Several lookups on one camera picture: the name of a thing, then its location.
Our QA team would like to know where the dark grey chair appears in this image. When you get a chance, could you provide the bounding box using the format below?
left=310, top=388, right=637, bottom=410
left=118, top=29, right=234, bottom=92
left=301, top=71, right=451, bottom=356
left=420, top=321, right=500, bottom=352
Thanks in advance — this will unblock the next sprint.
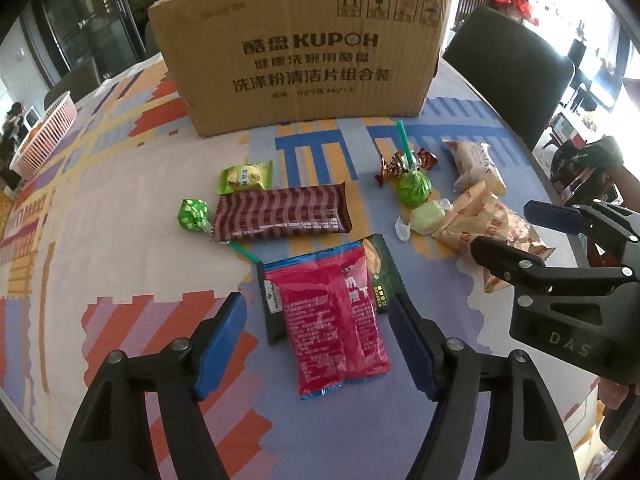
left=144, top=20, right=162, bottom=58
left=44, top=60, right=102, bottom=111
left=442, top=6, right=576, bottom=151

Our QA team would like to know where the plain beige snack packet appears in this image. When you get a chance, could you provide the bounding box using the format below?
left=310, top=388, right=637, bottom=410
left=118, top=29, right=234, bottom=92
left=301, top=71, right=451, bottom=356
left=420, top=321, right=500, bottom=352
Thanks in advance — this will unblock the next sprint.
left=442, top=139, right=507, bottom=196

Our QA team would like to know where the brown cardboard box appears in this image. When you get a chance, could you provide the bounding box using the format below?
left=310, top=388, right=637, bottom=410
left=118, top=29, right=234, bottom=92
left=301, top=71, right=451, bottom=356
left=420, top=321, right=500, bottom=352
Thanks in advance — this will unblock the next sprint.
left=147, top=0, right=456, bottom=138

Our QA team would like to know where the pink plastic basket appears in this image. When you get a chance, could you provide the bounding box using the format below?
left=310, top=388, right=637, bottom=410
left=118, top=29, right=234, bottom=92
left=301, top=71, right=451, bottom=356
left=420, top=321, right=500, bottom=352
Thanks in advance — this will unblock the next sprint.
left=9, top=91, right=78, bottom=178

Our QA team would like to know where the green lollipop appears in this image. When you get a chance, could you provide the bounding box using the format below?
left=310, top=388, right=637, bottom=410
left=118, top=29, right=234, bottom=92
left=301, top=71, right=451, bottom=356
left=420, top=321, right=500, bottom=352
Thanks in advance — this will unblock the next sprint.
left=396, top=120, right=432, bottom=207
left=177, top=197, right=261, bottom=264

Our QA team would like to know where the beige orange-print snack packet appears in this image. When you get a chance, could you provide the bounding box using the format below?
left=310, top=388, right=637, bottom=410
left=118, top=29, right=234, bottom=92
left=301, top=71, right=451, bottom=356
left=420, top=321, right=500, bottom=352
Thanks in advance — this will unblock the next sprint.
left=431, top=182, right=557, bottom=295

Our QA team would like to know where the black framed glass door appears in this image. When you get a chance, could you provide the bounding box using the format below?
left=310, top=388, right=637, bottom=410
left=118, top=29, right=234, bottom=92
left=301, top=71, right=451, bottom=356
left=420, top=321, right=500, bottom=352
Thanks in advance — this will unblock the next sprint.
left=30, top=0, right=147, bottom=81

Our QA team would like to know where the dark green snack packet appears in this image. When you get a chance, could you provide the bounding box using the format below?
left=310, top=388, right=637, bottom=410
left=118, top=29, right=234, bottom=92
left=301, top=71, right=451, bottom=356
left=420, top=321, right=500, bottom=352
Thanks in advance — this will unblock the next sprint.
left=256, top=233, right=401, bottom=346

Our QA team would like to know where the brown wrapped candy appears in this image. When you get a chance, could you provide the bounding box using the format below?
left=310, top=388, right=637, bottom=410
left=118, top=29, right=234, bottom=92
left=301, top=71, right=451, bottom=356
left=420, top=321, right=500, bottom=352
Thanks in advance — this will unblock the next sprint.
left=375, top=148, right=439, bottom=188

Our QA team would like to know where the dark object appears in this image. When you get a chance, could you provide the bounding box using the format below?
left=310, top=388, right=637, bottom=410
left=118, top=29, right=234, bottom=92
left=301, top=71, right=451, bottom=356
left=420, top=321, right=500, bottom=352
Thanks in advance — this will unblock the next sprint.
left=550, top=136, right=627, bottom=203

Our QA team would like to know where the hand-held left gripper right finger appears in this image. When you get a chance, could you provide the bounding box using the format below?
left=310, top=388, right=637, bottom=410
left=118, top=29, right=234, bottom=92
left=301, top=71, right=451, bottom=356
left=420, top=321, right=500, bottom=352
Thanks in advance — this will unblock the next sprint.
left=387, top=291, right=576, bottom=480

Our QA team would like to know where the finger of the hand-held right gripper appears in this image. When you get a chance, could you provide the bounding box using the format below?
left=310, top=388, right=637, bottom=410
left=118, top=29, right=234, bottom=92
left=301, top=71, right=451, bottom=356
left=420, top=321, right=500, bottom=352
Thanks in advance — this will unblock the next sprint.
left=470, top=236, right=640, bottom=303
left=523, top=199, right=640, bottom=261

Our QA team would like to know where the brown striped snack bar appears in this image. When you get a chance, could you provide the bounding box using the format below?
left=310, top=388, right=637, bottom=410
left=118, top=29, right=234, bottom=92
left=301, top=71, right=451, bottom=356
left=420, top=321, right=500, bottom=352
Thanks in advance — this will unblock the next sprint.
left=210, top=183, right=352, bottom=243

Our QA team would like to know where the person's right hand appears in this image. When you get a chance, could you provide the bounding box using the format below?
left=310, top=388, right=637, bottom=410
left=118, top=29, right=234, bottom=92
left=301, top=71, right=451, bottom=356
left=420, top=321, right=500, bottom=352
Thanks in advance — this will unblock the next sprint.
left=596, top=376, right=640, bottom=453

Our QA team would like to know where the small green snack packet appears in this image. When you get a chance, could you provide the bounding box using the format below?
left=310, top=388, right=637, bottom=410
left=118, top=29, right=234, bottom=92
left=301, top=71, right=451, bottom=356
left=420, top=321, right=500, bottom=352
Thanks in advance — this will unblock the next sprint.
left=216, top=159, right=274, bottom=196

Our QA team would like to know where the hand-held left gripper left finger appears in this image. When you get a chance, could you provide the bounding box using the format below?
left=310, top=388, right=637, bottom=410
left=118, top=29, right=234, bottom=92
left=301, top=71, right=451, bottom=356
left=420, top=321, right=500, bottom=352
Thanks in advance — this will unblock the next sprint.
left=59, top=290, right=249, bottom=480

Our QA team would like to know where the pale green wrapped candy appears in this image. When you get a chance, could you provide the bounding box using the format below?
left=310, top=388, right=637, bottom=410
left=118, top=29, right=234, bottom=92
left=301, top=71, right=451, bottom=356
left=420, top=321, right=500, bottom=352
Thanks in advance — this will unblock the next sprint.
left=392, top=199, right=453, bottom=242

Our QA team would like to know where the red snack packet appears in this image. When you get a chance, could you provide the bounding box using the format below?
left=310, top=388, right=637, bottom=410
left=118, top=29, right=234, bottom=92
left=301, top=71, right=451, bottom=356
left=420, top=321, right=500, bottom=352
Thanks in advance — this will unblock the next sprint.
left=263, top=241, right=392, bottom=401

